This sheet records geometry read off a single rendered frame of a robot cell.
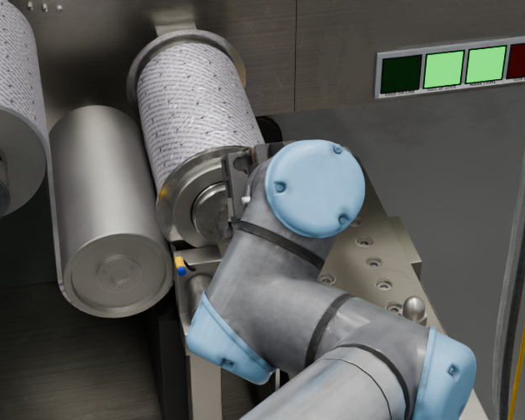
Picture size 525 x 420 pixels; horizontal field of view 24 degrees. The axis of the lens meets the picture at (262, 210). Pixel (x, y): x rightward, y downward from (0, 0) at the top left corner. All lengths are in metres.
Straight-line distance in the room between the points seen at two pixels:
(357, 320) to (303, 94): 0.77
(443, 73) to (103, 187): 0.54
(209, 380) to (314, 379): 0.58
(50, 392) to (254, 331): 0.70
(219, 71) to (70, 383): 0.46
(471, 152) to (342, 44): 2.04
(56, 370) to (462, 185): 2.05
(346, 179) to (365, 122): 2.79
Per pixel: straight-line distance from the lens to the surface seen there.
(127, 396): 1.58
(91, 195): 1.35
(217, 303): 0.93
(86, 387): 1.59
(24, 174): 1.24
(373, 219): 1.63
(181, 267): 1.24
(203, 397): 1.41
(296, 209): 0.91
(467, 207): 3.40
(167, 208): 1.28
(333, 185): 0.92
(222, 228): 1.15
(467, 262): 3.21
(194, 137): 1.29
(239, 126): 1.31
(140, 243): 1.31
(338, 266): 1.56
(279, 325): 0.91
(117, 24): 1.53
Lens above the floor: 2.03
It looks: 37 degrees down
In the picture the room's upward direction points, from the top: straight up
